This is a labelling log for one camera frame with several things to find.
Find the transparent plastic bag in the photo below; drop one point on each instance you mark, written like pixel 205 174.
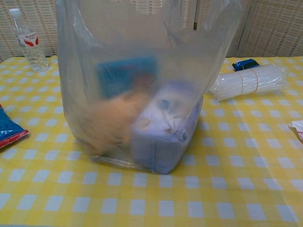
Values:
pixel 78 71

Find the purple tissue pack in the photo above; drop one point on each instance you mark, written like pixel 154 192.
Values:
pixel 158 146

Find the orange soft item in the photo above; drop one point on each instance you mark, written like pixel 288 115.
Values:
pixel 109 123

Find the blue box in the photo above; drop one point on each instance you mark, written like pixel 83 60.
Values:
pixel 118 75

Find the yellow white checked tablecloth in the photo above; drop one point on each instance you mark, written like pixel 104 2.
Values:
pixel 213 189

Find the bundle of white straws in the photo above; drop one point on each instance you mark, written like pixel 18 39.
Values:
pixel 248 80

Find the small blue black pouch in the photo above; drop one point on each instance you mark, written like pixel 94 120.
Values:
pixel 245 65

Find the clear plastic water bottle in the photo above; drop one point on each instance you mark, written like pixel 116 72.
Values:
pixel 33 54

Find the blue red-edged snack packet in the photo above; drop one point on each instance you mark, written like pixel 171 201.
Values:
pixel 9 130

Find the woven bamboo folding screen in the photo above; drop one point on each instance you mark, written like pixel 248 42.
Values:
pixel 35 23

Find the pink white wet wipes pack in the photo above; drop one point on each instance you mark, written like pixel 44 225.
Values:
pixel 298 130

